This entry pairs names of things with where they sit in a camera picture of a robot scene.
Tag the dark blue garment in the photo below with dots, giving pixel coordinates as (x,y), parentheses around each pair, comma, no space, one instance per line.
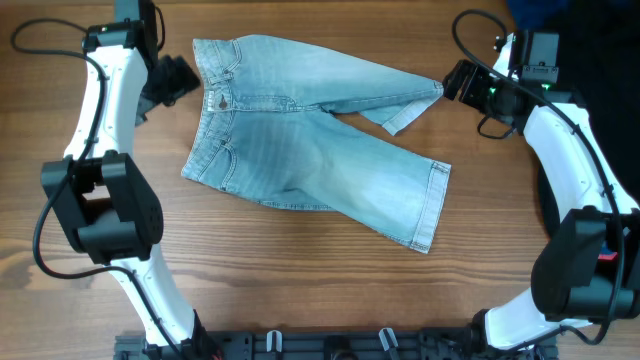
(539,14)

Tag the black garment pile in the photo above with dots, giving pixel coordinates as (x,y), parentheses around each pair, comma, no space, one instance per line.
(599,56)

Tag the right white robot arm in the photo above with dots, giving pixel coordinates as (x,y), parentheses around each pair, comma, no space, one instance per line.
(588,273)

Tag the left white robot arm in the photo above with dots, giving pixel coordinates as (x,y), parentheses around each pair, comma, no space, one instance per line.
(104,204)

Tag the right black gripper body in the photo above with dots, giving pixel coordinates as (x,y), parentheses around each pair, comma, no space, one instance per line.
(480,90)

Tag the light blue denim shorts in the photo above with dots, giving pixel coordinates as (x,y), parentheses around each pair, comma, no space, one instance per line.
(271,132)

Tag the red garment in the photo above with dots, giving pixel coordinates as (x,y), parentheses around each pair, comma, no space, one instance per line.
(607,256)

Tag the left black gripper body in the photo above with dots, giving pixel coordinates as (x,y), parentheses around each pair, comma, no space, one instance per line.
(172,80)

